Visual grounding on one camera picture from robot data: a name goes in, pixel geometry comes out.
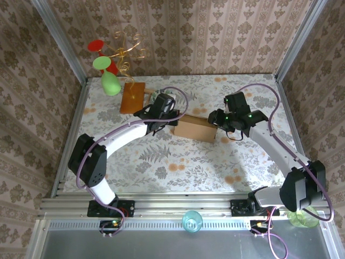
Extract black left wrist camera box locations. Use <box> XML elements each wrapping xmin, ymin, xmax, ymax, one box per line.
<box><xmin>152</xmin><ymin>93</ymin><xmax>176</xmax><ymax>116</ymax></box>

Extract aluminium table side rail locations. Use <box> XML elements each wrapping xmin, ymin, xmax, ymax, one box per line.
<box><xmin>50</xmin><ymin>77</ymin><xmax>91</xmax><ymax>199</ymax></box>

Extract green glass cup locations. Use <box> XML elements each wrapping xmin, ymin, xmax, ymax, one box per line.
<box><xmin>285</xmin><ymin>205</ymin><xmax>320</xmax><ymax>229</ymax></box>

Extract aluminium frame post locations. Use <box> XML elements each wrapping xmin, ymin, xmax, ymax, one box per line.
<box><xmin>274</xmin><ymin>0</ymin><xmax>328</xmax><ymax>80</ymax></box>
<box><xmin>30</xmin><ymin>0</ymin><xmax>89</xmax><ymax>83</ymax></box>

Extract teal glass cup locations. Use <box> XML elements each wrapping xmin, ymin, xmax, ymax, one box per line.
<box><xmin>182</xmin><ymin>210</ymin><xmax>204</xmax><ymax>234</ymax></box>

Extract small circuit board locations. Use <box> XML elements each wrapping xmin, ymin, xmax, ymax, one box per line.
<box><xmin>250</xmin><ymin>219</ymin><xmax>271</xmax><ymax>231</ymax></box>
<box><xmin>99</xmin><ymin>219</ymin><xmax>121</xmax><ymax>230</ymax></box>

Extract brown wooden rack base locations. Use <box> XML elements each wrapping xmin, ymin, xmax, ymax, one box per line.
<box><xmin>120</xmin><ymin>82</ymin><xmax>147</xmax><ymax>115</ymax></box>

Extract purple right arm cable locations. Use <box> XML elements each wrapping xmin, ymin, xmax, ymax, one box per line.
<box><xmin>224</xmin><ymin>83</ymin><xmax>335</xmax><ymax>259</ymax></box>

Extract aluminium front rail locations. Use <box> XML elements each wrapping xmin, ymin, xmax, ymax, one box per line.
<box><xmin>37</xmin><ymin>198</ymin><xmax>286</xmax><ymax>219</ymax></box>

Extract gold wire glass rack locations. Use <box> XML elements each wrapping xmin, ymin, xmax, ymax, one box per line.
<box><xmin>106</xmin><ymin>31</ymin><xmax>147</xmax><ymax>99</ymax></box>

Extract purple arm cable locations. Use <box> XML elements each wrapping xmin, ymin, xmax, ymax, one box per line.
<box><xmin>224</xmin><ymin>83</ymin><xmax>335</xmax><ymax>259</ymax></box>
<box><xmin>76</xmin><ymin>86</ymin><xmax>189</xmax><ymax>238</ymax></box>

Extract brown cardboard box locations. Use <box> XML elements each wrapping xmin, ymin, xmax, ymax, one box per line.
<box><xmin>169</xmin><ymin>113</ymin><xmax>218</xmax><ymax>143</ymax></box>

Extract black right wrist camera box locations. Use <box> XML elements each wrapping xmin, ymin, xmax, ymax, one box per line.
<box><xmin>223</xmin><ymin>91</ymin><xmax>251</xmax><ymax>115</ymax></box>

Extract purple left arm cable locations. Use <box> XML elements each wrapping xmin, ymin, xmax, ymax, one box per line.
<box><xmin>76</xmin><ymin>86</ymin><xmax>189</xmax><ymax>238</ymax></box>

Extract red plastic wine glass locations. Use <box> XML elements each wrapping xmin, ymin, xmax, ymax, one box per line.
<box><xmin>87</xmin><ymin>39</ymin><xmax>120</xmax><ymax>77</ymax></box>

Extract perforated metal cable tray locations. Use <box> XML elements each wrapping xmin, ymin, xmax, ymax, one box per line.
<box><xmin>47</xmin><ymin>219</ymin><xmax>328</xmax><ymax>230</ymax></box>

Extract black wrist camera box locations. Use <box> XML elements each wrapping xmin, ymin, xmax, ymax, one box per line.
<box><xmin>152</xmin><ymin>93</ymin><xmax>176</xmax><ymax>116</ymax></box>
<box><xmin>223</xmin><ymin>91</ymin><xmax>251</xmax><ymax>115</ymax></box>

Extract green plastic wine glass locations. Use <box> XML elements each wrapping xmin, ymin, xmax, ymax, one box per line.
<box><xmin>92</xmin><ymin>56</ymin><xmax>121</xmax><ymax>97</ymax></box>

